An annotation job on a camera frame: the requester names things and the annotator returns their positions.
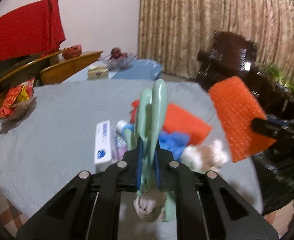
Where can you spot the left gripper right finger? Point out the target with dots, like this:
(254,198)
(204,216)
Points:
(207,207)

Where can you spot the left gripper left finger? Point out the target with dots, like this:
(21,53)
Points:
(88,206)

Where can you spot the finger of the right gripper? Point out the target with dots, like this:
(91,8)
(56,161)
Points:
(274,128)

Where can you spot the blue table cloth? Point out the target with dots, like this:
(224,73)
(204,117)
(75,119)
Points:
(144,69)

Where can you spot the orange foam net sleeve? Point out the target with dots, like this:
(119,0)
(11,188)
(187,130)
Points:
(236,107)

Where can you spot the glass fruit bowl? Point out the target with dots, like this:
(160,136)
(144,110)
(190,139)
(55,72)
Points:
(120,64)

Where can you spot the snack bowl with red packets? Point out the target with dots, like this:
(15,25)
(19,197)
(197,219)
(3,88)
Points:
(17,101)

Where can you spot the dark wooden armchair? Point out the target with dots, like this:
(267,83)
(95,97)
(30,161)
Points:
(234,55)

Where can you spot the wooden tv cabinet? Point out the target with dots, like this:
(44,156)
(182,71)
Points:
(47,70)

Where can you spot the beige tissue box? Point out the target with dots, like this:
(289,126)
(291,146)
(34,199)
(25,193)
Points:
(97,72)

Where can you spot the white blue medicine box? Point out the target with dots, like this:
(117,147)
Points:
(105,153)

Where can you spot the patterned beige curtain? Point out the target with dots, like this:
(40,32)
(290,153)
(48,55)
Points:
(172,32)

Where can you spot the black lined trash bin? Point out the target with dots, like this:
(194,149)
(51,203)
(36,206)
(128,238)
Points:
(275,171)

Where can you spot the green potted plant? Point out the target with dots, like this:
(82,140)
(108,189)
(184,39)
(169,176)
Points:
(276,76)

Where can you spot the pink face mask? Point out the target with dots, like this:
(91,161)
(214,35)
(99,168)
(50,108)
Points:
(121,147)

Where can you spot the red plastic bag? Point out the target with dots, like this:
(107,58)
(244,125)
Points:
(134,105)

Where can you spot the white tissue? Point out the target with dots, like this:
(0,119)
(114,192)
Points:
(205,158)

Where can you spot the red apples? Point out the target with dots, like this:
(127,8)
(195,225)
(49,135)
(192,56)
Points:
(117,54)

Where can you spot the green rubber glove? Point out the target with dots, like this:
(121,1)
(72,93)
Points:
(151,205)

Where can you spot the blue plastic glove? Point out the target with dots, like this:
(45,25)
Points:
(174,142)

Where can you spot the grey table cloth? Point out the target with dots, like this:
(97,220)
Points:
(42,153)

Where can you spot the red cloth cover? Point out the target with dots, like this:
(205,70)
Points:
(31,29)

